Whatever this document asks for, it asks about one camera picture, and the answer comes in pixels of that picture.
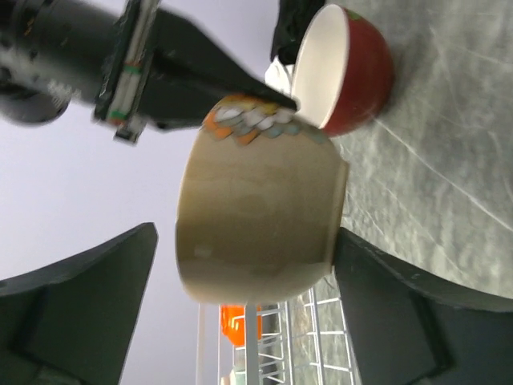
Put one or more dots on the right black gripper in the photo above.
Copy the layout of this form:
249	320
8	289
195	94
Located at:
189	74

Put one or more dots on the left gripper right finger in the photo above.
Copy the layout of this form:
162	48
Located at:
408	326

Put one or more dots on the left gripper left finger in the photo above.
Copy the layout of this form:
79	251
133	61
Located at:
72	322

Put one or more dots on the tan floral bowl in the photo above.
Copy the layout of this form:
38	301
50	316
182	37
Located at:
260	205

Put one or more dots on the red ceramic bowl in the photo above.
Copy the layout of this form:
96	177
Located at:
344	71

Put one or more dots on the orange ceramic bowl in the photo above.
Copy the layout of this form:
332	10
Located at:
232	324

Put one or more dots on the white folded cloth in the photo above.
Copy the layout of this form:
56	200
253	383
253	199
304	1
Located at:
279	76

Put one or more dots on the black folded cloth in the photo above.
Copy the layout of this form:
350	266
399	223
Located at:
293	20

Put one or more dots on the white wire dish rack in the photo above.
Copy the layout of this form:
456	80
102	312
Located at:
303	341

